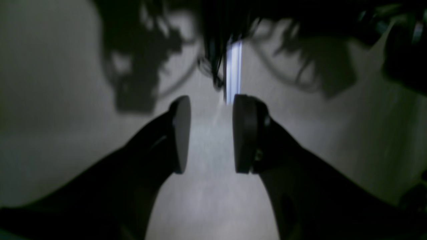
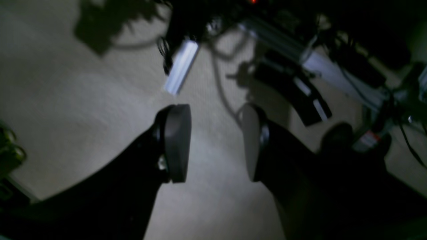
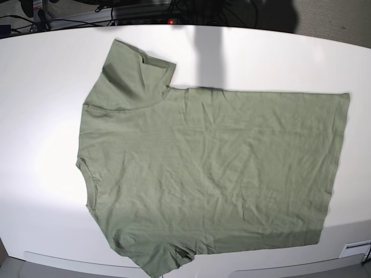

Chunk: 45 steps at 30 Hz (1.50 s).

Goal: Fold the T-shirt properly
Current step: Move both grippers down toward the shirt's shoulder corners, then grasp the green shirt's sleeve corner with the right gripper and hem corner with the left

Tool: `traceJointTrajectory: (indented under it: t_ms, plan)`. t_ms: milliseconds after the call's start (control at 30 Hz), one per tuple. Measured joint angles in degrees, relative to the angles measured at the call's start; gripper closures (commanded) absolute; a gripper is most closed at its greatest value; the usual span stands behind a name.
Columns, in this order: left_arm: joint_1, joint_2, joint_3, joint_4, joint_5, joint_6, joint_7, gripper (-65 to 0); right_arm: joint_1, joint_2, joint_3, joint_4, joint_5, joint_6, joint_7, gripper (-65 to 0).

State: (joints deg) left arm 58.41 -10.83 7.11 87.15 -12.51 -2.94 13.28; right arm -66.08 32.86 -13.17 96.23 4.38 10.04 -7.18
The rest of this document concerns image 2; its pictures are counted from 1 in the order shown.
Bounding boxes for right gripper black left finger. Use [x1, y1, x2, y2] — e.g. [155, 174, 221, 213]
[154, 104, 192, 183]

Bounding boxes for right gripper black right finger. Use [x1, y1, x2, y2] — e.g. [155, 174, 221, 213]
[241, 103, 270, 182]

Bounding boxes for black power strip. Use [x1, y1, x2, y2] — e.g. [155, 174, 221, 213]
[254, 50, 332, 126]

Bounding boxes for silver aluminium frame bar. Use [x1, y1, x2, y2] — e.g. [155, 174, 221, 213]
[164, 40, 199, 96]

